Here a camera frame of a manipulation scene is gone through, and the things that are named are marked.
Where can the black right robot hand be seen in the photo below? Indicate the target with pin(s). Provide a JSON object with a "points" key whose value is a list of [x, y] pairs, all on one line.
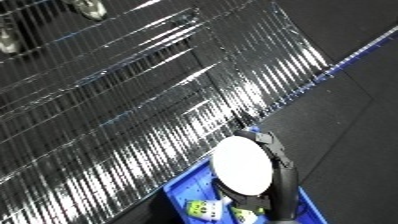
{"points": [[287, 186]]}

